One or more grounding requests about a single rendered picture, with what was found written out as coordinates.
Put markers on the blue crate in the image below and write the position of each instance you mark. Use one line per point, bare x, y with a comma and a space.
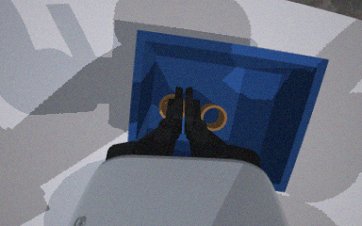
268, 95

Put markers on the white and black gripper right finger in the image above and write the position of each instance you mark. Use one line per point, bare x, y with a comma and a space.
204, 143

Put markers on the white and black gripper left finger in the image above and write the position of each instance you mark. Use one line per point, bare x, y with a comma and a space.
160, 141

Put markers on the bronze bushing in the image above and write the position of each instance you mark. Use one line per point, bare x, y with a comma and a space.
220, 122
163, 105

